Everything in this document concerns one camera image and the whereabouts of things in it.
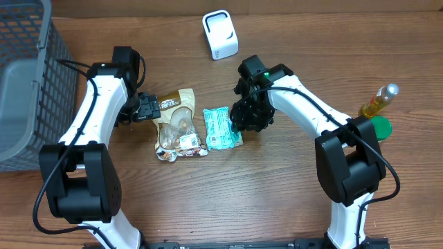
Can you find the light blue wipes pack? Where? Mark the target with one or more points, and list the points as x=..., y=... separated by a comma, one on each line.
x=218, y=129

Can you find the white barcode scanner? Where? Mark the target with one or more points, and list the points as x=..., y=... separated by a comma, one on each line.
x=220, y=34

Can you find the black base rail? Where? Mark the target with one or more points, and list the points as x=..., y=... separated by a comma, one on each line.
x=242, y=245

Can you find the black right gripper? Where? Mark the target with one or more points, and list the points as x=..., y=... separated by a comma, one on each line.
x=245, y=123

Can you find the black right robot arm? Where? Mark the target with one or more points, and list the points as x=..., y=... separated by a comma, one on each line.
x=348, y=158

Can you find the dark grey plastic basket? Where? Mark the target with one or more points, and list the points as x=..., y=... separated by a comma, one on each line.
x=37, y=94

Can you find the brown snack packet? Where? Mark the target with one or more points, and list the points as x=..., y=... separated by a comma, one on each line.
x=177, y=136

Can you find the yellow bottle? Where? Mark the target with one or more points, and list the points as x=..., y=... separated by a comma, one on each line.
x=384, y=96

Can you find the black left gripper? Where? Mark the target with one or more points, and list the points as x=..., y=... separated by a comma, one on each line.
x=150, y=108

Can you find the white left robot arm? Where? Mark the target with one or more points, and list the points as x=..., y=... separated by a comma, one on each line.
x=81, y=189

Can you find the green lid jar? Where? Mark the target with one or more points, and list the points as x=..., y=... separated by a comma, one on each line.
x=382, y=127

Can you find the teal tissue pack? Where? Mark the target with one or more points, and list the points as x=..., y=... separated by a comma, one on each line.
x=237, y=138

